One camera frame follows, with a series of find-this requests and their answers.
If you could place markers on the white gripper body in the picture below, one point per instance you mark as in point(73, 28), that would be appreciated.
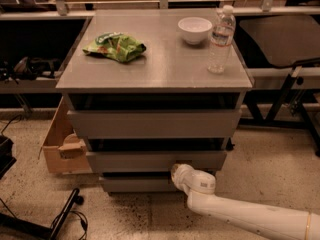
point(180, 176)

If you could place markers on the grey drawer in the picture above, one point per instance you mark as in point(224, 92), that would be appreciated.
point(156, 125)
point(136, 184)
point(153, 161)

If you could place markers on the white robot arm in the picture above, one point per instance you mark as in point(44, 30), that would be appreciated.
point(274, 223)

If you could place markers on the grey top drawer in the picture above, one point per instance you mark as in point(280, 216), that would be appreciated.
point(156, 125)

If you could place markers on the grey bottom drawer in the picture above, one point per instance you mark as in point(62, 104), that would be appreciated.
point(136, 184)

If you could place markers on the grey drawer cabinet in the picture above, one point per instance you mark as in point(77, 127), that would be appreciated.
point(171, 75)

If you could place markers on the cardboard box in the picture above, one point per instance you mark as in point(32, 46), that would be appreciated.
point(64, 151)

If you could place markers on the white bowl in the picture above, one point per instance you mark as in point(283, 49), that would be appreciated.
point(194, 30)

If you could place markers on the green chip bag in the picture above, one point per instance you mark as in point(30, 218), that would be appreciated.
point(116, 46)

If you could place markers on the clear plastic water bottle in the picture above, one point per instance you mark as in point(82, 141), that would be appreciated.
point(221, 38)

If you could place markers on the black chair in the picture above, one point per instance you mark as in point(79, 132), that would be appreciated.
point(282, 54)

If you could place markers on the black device at left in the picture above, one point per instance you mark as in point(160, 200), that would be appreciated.
point(6, 158)

